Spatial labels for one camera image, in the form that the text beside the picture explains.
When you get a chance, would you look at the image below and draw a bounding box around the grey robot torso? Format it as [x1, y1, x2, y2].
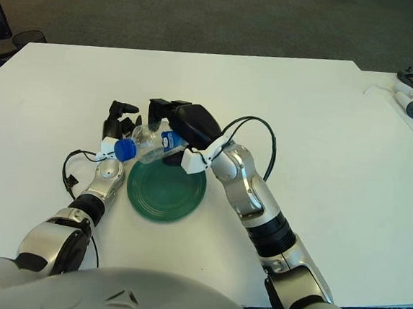
[0, 257, 279, 309]

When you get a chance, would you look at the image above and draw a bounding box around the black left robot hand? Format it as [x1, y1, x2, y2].
[95, 98, 146, 164]

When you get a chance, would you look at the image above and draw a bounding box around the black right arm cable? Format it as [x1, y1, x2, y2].
[213, 112, 280, 182]

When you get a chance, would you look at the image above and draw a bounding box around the black wire mesh bin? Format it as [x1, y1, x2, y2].
[11, 28, 48, 51]

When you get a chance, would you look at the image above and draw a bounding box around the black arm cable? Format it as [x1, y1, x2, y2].
[213, 112, 280, 182]
[59, 148, 102, 202]

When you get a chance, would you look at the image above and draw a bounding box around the green ribbed plate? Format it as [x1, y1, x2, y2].
[123, 153, 210, 228]

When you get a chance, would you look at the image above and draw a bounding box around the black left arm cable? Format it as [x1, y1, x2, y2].
[59, 148, 102, 202]

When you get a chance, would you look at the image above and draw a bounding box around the clear plastic bottle blue cap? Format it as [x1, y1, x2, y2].
[112, 114, 192, 169]

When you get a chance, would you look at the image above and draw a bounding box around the thin white cable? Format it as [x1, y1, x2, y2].
[363, 83, 397, 99]

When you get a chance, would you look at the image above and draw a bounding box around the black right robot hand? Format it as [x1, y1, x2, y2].
[142, 97, 234, 178]

